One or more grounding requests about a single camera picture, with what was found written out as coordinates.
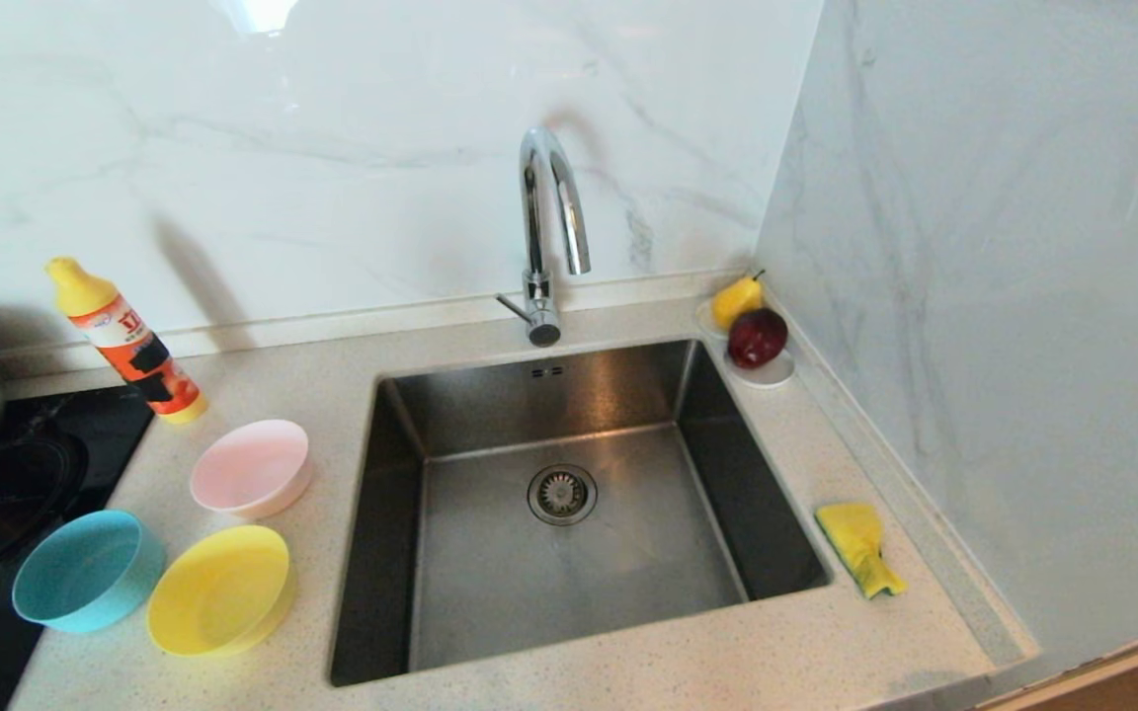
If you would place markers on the orange dish soap bottle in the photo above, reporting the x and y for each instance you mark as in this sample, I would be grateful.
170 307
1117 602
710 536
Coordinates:
134 351

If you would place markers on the stainless steel sink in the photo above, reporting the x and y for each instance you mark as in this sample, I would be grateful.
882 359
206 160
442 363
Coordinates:
628 573

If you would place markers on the yellow green sponge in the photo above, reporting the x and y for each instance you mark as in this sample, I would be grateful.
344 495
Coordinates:
855 538

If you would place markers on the chrome gooseneck faucet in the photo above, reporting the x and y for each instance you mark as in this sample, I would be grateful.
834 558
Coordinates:
533 227

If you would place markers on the round metal drain strainer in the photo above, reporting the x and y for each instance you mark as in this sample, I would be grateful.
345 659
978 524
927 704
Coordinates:
562 494

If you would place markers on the yellow pear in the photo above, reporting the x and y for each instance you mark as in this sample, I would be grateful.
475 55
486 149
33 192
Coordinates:
735 299

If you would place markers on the dark red apple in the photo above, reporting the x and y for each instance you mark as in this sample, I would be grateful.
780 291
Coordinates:
757 338

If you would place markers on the small white dish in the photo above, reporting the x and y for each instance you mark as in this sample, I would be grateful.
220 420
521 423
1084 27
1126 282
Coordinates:
767 375

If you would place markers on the pink plastic bowl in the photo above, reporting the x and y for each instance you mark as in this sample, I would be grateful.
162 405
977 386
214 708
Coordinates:
248 472

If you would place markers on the yellow plastic bowl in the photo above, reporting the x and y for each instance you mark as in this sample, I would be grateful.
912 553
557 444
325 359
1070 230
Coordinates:
218 592

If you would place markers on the blue plastic bowl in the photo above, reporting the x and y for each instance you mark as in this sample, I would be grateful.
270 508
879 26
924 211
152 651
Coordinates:
85 573

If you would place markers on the black induction cooktop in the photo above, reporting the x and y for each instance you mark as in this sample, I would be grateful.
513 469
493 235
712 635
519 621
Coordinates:
26 474

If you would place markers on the brown wooden panel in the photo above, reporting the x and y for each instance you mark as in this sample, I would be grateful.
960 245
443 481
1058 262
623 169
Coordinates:
1132 681

